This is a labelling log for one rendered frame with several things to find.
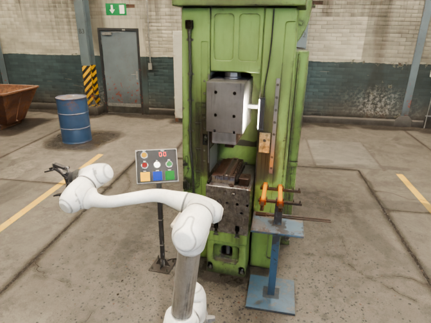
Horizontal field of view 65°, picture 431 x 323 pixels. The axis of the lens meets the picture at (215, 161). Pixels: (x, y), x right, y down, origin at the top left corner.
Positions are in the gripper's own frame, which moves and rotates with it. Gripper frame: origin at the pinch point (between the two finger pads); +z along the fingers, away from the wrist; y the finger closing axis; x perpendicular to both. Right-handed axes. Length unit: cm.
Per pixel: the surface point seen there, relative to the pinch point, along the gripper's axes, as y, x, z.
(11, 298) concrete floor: 95, 28, 139
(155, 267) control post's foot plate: 118, 112, 54
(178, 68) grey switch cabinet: -108, 588, 239
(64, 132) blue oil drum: -34, 349, 389
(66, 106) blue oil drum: -80, 349, 359
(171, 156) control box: 16, 114, 1
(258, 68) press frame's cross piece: -33, 142, -81
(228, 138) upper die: 13, 128, -48
